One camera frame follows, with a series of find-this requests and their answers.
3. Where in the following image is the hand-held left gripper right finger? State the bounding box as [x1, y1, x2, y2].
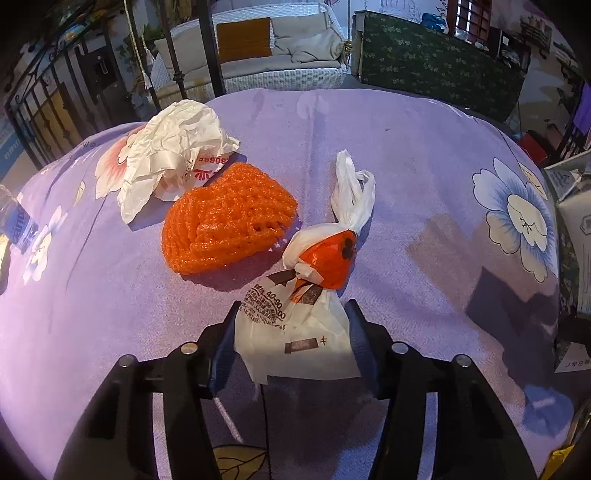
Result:
[344, 299, 539, 480]

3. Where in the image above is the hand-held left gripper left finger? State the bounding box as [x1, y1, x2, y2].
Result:
[53, 300, 243, 480]

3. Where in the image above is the white plastic bag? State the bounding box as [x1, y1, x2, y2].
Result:
[233, 150, 377, 386]

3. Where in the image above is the purple floral bedsheet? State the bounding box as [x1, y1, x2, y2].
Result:
[0, 88, 578, 480]

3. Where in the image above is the orange foam fruit net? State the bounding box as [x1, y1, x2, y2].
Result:
[161, 161, 298, 277]

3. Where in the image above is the yellow packet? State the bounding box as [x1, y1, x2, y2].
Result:
[537, 444, 576, 480]

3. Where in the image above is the crumpled white paper wrapper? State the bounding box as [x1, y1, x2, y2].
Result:
[95, 99, 241, 225]

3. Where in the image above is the clear plastic water bottle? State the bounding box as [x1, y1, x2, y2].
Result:
[0, 185, 38, 254]

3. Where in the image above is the cardboard box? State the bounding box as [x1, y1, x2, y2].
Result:
[544, 151, 591, 320]

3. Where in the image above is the red box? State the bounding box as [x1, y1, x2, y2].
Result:
[518, 130, 549, 165]

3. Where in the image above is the white wicker sofa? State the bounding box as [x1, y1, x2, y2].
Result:
[150, 4, 352, 101]

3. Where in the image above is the black metal fence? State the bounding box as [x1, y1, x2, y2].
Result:
[4, 25, 141, 172]

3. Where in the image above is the light grey throw pillow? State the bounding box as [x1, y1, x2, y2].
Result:
[287, 28, 345, 64]

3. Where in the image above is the orange sofa cushion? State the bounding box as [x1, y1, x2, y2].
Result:
[216, 17, 273, 64]

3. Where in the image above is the thin black cord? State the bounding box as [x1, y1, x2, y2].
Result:
[259, 382, 271, 467]

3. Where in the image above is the white rope tassel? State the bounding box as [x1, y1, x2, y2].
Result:
[122, 0, 155, 92]

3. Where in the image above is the black metal post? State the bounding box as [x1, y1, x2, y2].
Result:
[199, 0, 228, 99]

